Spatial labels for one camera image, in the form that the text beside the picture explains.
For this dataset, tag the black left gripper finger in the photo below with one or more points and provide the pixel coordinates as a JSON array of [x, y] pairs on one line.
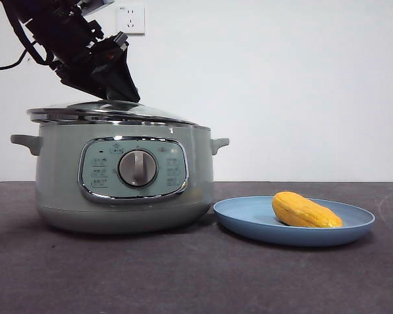
[[82, 81], [118, 78]]

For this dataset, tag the white wall socket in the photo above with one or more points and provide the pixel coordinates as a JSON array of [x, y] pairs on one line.
[[134, 16]]

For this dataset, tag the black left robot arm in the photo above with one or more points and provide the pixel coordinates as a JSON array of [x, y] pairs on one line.
[[62, 32]]

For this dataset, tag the pale grey camera box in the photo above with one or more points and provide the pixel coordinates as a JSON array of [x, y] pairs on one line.
[[95, 4]]

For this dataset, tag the pale green electric steamer pot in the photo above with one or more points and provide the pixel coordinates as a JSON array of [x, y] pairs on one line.
[[59, 183]]

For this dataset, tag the yellow corn cob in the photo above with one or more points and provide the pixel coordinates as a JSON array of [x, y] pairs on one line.
[[301, 212]]

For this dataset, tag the blue round plate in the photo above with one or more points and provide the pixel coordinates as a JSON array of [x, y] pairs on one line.
[[249, 212]]

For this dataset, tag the glass lid with green knob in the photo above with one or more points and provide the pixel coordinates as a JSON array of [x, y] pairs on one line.
[[150, 114]]

